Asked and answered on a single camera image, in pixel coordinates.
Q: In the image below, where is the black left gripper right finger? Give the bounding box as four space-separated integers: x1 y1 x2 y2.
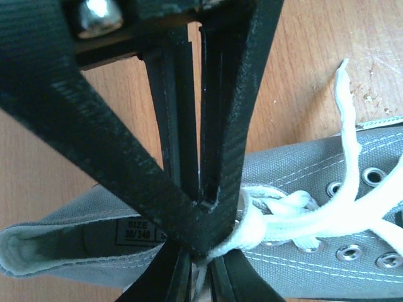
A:
209 250 285 302

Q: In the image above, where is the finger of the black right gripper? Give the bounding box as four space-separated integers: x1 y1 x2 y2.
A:
1 1 283 255
142 26 199 201

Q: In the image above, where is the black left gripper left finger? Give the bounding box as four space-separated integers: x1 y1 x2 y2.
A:
116 242 191 302

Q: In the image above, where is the white shoelace of sneaker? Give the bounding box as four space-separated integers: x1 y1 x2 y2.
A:
191 58 403 299

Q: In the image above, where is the grey sneaker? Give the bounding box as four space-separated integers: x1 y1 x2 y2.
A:
1 117 402 301

